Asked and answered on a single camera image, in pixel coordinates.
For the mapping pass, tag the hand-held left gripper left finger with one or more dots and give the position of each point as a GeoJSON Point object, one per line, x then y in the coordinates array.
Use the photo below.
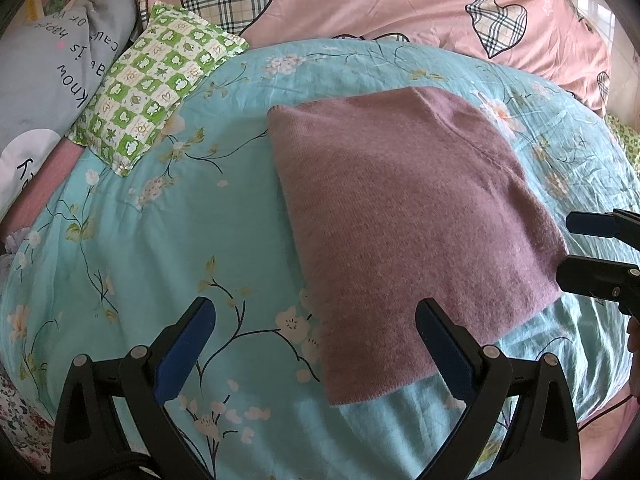
{"type": "Point", "coordinates": [182, 355]}

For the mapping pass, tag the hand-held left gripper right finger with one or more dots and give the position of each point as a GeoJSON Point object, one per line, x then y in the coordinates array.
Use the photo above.
{"type": "Point", "coordinates": [445, 347]}

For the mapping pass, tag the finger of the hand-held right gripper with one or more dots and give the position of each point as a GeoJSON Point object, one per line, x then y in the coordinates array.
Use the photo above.
{"type": "Point", "coordinates": [592, 222]}
{"type": "Point", "coordinates": [590, 275]}

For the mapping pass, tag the mauve knitted sweater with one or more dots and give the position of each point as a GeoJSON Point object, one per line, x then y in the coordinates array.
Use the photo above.
{"type": "Point", "coordinates": [400, 210]}

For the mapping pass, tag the person's right hand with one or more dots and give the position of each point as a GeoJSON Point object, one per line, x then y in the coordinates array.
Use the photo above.
{"type": "Point", "coordinates": [634, 350]}

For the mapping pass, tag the green checked pillow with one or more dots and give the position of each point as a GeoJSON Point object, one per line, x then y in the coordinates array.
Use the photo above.
{"type": "Point", "coordinates": [627, 140]}
{"type": "Point", "coordinates": [150, 85]}

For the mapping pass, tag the teal floral blanket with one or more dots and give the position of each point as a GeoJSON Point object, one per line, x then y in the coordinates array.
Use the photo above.
{"type": "Point", "coordinates": [200, 235]}

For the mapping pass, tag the floral patterned cloth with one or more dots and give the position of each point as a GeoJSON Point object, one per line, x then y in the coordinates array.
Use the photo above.
{"type": "Point", "coordinates": [20, 415]}

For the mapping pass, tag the pink bed sheet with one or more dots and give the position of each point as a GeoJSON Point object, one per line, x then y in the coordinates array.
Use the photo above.
{"type": "Point", "coordinates": [45, 175]}

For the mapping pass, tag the pink pillow with plaid hearts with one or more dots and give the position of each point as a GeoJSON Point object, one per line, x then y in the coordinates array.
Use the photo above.
{"type": "Point", "coordinates": [375, 0]}

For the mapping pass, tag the grey printed pillow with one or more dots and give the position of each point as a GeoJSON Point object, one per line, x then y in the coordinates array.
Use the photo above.
{"type": "Point", "coordinates": [45, 70]}

